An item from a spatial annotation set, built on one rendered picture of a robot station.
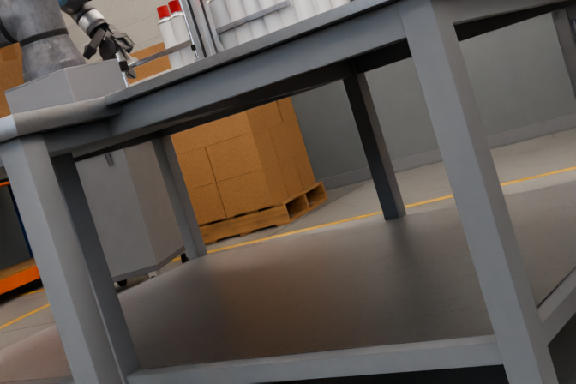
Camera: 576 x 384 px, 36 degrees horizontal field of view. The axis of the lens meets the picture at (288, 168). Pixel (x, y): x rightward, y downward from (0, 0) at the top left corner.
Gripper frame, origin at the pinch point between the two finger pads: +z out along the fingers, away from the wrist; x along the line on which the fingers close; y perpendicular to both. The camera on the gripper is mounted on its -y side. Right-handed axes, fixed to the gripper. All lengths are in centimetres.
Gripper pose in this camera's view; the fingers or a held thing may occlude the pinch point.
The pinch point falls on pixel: (130, 75)
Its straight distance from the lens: 269.9
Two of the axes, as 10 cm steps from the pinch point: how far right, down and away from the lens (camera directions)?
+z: 6.4, 7.3, -2.5
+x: -5.3, 6.5, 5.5
